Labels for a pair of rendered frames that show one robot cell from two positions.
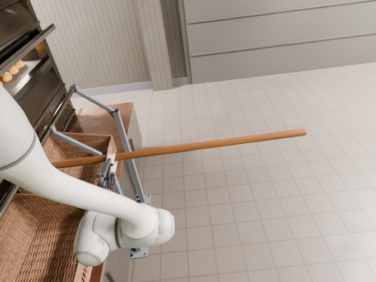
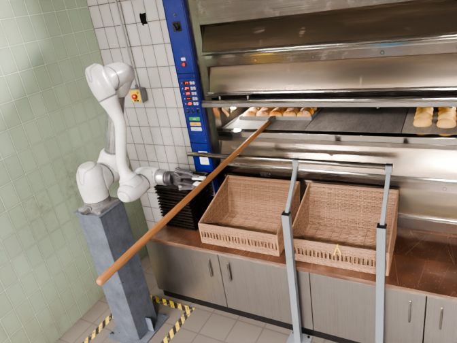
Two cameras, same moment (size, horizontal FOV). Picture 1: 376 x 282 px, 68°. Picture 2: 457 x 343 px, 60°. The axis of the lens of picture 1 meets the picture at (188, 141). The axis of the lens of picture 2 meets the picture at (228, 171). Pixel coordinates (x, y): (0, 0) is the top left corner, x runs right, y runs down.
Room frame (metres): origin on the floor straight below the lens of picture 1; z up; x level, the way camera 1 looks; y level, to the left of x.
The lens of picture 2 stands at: (1.93, -1.22, 2.07)
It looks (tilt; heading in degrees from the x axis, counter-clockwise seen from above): 24 degrees down; 120
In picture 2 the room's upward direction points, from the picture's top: 9 degrees counter-clockwise
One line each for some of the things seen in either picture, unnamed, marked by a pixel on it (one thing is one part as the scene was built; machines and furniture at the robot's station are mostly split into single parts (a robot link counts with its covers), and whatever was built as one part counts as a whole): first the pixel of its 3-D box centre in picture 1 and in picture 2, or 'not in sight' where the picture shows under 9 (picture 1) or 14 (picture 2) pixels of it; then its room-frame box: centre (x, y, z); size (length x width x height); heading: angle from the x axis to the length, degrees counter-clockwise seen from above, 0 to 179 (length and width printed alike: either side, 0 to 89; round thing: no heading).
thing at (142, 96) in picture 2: not in sight; (138, 94); (-0.04, 1.04, 1.46); 0.10 x 0.07 x 0.10; 179
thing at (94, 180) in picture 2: not in sight; (92, 180); (0.14, 0.25, 1.17); 0.18 x 0.16 x 0.22; 96
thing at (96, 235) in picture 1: (98, 237); (146, 176); (0.52, 0.30, 1.20); 0.16 x 0.13 x 0.11; 179
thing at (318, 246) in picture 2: (72, 165); (344, 224); (1.48, 0.80, 0.72); 0.56 x 0.49 x 0.28; 0
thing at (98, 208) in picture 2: not in sight; (95, 203); (0.14, 0.22, 1.03); 0.22 x 0.18 x 0.06; 88
